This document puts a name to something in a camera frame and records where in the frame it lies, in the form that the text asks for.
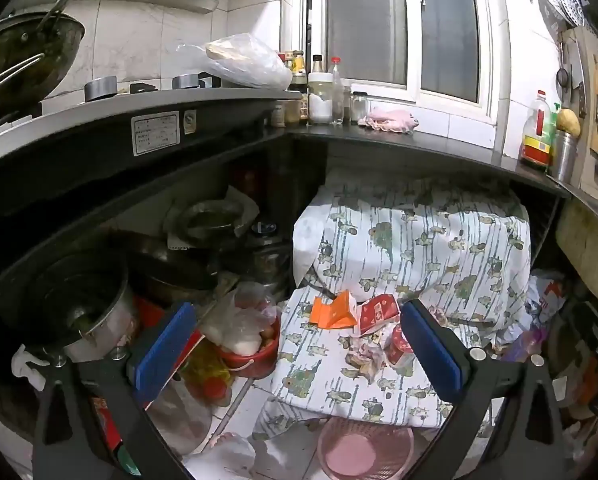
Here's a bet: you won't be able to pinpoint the yellow cap bottle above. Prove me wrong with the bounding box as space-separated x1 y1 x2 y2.
291 50 308 84

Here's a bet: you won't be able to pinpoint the black gas stove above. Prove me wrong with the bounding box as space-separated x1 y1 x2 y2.
0 88 300 176

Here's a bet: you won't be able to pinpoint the small glass jar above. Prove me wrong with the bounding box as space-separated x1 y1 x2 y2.
350 91 367 124

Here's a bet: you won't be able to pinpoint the cat patterned white cloth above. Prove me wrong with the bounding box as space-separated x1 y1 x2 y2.
253 176 531 439

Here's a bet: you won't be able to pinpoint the steel pot under counter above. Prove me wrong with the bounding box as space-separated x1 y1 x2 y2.
42 278 138 363

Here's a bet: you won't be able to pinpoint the white lidded salt jar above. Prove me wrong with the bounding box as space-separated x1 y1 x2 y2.
308 72 334 125

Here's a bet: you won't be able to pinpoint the steel utensil cup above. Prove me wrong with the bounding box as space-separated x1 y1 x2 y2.
549 130 578 182

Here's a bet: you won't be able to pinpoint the clear bottle red cap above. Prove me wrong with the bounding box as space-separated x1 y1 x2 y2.
329 56 343 126

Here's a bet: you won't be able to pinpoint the pink cloth on counter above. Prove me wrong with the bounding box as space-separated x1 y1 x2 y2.
357 108 419 134

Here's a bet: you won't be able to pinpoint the white framed window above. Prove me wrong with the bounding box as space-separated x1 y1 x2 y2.
309 0 504 124

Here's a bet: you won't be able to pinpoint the cooking oil bottle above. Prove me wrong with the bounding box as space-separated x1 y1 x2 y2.
520 90 551 170

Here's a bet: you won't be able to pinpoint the black wok with handle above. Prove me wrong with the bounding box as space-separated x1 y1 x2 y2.
0 0 85 118

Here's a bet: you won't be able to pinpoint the clear plastic bag on stove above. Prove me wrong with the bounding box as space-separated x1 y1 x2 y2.
175 32 293 91

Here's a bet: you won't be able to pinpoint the orange paper carton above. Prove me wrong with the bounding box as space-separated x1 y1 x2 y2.
309 290 357 330

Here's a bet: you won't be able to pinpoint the purple plastic bag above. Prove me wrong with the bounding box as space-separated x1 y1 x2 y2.
502 327 546 363

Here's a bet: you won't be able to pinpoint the food scraps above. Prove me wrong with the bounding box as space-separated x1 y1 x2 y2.
345 336 385 384

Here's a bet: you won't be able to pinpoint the plastic bag with food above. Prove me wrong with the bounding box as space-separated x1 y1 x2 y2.
199 282 279 356

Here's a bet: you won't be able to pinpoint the red plastic bowl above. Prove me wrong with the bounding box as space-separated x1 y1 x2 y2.
215 316 281 379

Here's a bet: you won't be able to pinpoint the pink plastic basket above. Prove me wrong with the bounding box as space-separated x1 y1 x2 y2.
316 417 414 479

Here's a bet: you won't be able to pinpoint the red white snack wrapper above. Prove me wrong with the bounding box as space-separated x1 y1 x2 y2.
359 294 399 336

